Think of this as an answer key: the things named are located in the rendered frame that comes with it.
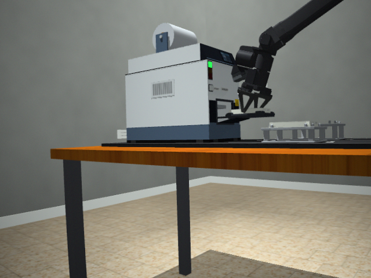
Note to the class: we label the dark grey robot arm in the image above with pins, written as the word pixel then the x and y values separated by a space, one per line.
pixel 275 38

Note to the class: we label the white cylinder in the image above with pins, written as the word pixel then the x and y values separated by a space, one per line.
pixel 177 37

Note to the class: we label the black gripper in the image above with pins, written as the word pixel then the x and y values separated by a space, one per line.
pixel 260 83

